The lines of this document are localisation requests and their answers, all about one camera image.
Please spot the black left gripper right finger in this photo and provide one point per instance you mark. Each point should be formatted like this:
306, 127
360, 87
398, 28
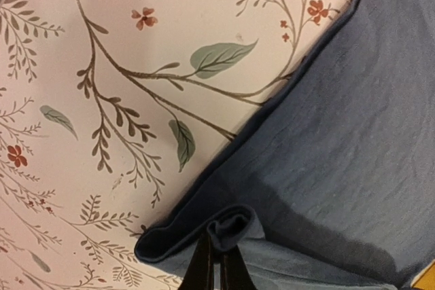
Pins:
233, 272

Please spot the yellow plastic laundry basket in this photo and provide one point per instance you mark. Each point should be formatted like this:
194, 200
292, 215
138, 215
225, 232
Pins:
425, 280

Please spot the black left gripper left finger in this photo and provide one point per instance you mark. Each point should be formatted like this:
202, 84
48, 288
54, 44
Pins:
200, 274

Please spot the floral patterned table cloth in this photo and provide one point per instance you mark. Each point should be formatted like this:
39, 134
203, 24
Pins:
110, 109

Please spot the grey blue garment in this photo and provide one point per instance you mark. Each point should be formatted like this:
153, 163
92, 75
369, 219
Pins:
331, 184

